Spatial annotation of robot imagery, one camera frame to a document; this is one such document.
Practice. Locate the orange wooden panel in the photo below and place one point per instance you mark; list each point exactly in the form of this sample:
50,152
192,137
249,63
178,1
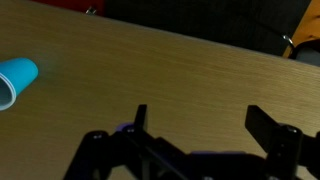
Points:
308,26

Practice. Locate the blue paper cup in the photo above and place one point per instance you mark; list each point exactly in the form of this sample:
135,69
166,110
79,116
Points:
18,71

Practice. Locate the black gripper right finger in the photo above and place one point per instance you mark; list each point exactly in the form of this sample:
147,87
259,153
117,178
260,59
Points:
263,126

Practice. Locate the small metal hook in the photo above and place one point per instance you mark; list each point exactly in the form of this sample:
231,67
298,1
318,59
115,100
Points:
90,10

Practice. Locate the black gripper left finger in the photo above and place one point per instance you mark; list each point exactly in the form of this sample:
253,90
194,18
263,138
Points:
141,116

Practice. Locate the red object beside table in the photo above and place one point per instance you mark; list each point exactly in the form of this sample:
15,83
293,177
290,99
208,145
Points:
66,4

